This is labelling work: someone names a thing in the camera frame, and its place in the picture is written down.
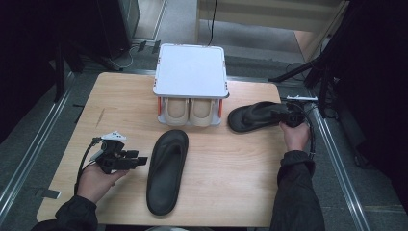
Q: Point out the metal floor rail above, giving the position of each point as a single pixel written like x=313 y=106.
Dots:
x=32 y=150
x=340 y=179

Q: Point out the cream clog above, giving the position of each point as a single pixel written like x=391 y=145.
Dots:
x=176 y=112
x=202 y=112

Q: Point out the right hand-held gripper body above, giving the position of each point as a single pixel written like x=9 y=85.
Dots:
x=293 y=114

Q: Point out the white shoe storage box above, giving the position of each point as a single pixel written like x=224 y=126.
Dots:
x=191 y=70

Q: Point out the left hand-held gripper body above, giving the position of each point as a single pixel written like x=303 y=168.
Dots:
x=112 y=157

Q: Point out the small black block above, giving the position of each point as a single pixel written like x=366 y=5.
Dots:
x=142 y=46

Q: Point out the grey tape strip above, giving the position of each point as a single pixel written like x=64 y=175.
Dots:
x=51 y=193

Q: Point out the black slipper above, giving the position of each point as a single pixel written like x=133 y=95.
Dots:
x=166 y=179
x=253 y=117

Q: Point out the black upright stand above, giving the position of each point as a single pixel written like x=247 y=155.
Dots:
x=59 y=80

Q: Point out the person's left hand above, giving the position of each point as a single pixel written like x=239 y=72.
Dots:
x=94 y=183

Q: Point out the black tripod stand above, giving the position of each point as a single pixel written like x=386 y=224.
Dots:
x=295 y=71

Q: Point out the person's right hand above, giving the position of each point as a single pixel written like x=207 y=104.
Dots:
x=295 y=136

